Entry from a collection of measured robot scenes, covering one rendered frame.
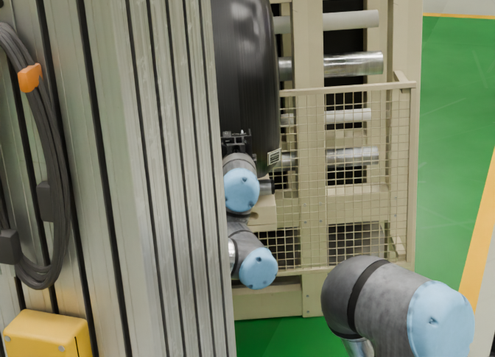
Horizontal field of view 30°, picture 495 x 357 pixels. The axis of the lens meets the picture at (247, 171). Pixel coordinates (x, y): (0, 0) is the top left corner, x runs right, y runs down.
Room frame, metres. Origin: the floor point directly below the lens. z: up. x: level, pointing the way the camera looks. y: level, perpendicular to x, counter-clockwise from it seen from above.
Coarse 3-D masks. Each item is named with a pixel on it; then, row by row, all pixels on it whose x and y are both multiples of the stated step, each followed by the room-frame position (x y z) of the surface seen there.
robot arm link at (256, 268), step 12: (228, 240) 1.45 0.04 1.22; (240, 240) 1.47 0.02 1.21; (252, 240) 1.48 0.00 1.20; (240, 252) 1.44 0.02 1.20; (252, 252) 1.44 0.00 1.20; (264, 252) 1.44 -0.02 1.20; (240, 264) 1.43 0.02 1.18; (252, 264) 1.41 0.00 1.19; (264, 264) 1.42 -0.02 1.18; (276, 264) 1.44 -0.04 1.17; (240, 276) 1.42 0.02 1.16; (252, 276) 1.41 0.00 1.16; (264, 276) 1.42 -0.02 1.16; (252, 288) 1.41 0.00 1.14
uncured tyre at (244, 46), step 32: (224, 0) 2.28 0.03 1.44; (256, 0) 2.29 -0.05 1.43; (224, 32) 2.20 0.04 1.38; (256, 32) 2.20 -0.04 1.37; (224, 64) 2.15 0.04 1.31; (256, 64) 2.15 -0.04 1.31; (224, 96) 2.12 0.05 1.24; (256, 96) 2.13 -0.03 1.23; (224, 128) 2.12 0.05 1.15; (256, 128) 2.12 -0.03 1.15
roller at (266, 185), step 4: (260, 180) 2.27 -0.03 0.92; (264, 180) 2.27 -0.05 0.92; (268, 180) 2.27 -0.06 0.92; (272, 180) 2.26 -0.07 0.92; (260, 184) 2.25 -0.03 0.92; (264, 184) 2.25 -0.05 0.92; (268, 184) 2.25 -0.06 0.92; (272, 184) 2.25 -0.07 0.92; (260, 188) 2.25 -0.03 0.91; (264, 188) 2.25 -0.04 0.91; (268, 188) 2.25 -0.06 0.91; (272, 188) 2.25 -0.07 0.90; (260, 192) 2.25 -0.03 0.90; (264, 192) 2.25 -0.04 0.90; (268, 192) 2.25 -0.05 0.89; (272, 192) 2.25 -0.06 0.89
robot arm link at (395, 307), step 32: (384, 288) 1.07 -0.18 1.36; (416, 288) 1.05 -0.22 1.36; (448, 288) 1.06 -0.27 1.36; (352, 320) 1.07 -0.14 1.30; (384, 320) 1.03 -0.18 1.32; (416, 320) 1.01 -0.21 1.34; (448, 320) 1.01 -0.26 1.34; (384, 352) 1.03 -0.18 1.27; (416, 352) 0.99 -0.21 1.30; (448, 352) 1.00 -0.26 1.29
